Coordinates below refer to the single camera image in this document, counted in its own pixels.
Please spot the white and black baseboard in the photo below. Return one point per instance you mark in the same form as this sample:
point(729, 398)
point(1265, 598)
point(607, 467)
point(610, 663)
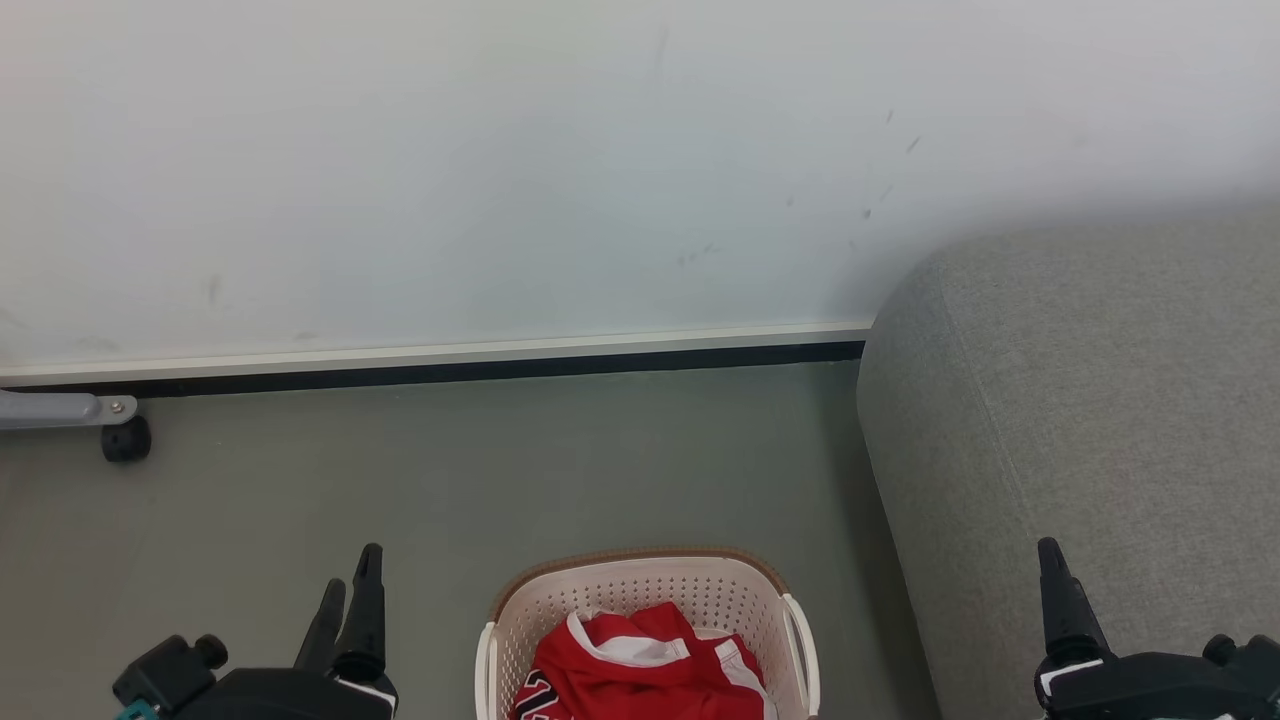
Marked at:
point(430, 362)

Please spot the grey metal cart leg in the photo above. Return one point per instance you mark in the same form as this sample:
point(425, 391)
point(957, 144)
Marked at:
point(55, 409)

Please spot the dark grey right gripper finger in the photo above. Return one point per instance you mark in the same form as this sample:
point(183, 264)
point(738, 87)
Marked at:
point(1066, 615)

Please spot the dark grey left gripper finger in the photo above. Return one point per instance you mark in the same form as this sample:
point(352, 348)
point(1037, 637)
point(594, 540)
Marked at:
point(326, 630)
point(366, 620)

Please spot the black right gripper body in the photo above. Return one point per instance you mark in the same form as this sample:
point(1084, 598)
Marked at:
point(1160, 688)

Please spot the cream perforated plastic laundry basket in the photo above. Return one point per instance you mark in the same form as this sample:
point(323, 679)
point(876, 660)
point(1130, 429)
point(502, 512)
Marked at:
point(640, 582)

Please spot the black caster wheel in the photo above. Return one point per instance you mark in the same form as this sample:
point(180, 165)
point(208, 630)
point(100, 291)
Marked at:
point(126, 440)

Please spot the grey fabric sofa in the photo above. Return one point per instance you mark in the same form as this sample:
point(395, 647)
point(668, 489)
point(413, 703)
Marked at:
point(1080, 420)

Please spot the red and white jersey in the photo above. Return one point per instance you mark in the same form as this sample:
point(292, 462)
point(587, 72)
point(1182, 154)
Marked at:
point(640, 685)

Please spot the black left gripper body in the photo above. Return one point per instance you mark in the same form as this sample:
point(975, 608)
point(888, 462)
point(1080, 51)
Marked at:
point(270, 697)

